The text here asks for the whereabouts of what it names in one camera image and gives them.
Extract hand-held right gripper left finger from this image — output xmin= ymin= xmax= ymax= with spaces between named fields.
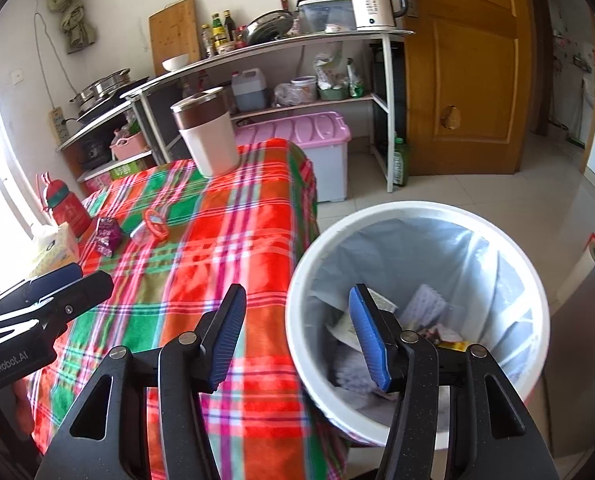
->
xmin=34 ymin=283 xmax=247 ymax=480

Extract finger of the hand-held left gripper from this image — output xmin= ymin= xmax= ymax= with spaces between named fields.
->
xmin=0 ymin=262 xmax=84 ymax=319
xmin=0 ymin=270 xmax=115 ymax=347

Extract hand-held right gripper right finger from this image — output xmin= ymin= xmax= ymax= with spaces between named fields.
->
xmin=348 ymin=283 xmax=561 ymax=480

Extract white foam fruit net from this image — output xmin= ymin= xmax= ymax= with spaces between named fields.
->
xmin=401 ymin=283 xmax=451 ymax=333

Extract white trash bin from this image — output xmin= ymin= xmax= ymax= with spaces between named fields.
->
xmin=285 ymin=201 xmax=552 ymax=450

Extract yellow tissue pack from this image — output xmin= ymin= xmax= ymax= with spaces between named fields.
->
xmin=28 ymin=222 xmax=81 ymax=278

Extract purple snack wrapper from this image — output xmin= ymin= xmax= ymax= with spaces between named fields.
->
xmin=94 ymin=216 xmax=123 ymax=259

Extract red water bottle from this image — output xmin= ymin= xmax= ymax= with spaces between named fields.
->
xmin=36 ymin=172 xmax=92 ymax=239

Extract plaid tablecloth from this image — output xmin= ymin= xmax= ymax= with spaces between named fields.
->
xmin=20 ymin=138 xmax=351 ymax=480

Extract clear cup with orange lid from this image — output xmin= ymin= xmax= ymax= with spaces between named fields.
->
xmin=130 ymin=208 xmax=171 ymax=241

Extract translucent bin liner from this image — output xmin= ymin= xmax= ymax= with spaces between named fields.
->
xmin=310 ymin=217 xmax=535 ymax=436

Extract pink and green boxes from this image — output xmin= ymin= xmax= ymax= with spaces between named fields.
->
xmin=85 ymin=160 xmax=153 ymax=193

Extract black pot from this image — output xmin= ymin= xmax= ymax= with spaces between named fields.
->
xmin=78 ymin=137 xmax=111 ymax=168

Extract pink plastic basket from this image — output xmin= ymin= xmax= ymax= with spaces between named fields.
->
xmin=110 ymin=132 xmax=146 ymax=161

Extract beige power strip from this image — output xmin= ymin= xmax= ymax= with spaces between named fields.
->
xmin=49 ymin=106 xmax=68 ymax=143

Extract low grey shelf rack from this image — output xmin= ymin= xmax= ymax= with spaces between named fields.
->
xmin=56 ymin=100 xmax=158 ymax=196

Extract green plastic bottle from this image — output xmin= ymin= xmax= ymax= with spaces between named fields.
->
xmin=391 ymin=137 xmax=411 ymax=187

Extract black induction cooker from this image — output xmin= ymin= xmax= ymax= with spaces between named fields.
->
xmin=76 ymin=77 xmax=151 ymax=123

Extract white jug with brown lid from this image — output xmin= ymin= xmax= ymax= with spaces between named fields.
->
xmin=171 ymin=86 xmax=242 ymax=178

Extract steel pot with lid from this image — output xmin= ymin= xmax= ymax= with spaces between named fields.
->
xmin=70 ymin=67 xmax=131 ymax=106

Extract pink-lidded storage box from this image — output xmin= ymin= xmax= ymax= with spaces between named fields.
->
xmin=234 ymin=111 xmax=352 ymax=203

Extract plastic oil jug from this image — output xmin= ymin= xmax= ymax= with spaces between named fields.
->
xmin=230 ymin=69 xmax=269 ymax=112

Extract crumpled plastic bags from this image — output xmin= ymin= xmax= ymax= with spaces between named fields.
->
xmin=272 ymin=80 xmax=321 ymax=108

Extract wooden door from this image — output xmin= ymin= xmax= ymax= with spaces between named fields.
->
xmin=391 ymin=0 xmax=535 ymax=177

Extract hanging beige cloth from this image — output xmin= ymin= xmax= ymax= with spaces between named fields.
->
xmin=46 ymin=0 xmax=98 ymax=55

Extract wooden cutting board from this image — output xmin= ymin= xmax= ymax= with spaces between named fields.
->
xmin=149 ymin=0 xmax=201 ymax=77

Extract grey metal shelf rack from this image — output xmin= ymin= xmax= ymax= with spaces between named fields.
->
xmin=120 ymin=30 xmax=415 ymax=193

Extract green-capped sauce bottle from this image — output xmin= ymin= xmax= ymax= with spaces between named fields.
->
xmin=212 ymin=11 xmax=229 ymax=56

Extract black frying pan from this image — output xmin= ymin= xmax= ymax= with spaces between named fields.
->
xmin=245 ymin=9 xmax=296 ymax=46

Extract clear plastic container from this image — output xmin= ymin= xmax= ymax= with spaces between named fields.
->
xmin=296 ymin=0 xmax=355 ymax=35

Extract white electric kettle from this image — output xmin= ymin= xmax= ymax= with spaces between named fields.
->
xmin=350 ymin=0 xmax=409 ymax=31

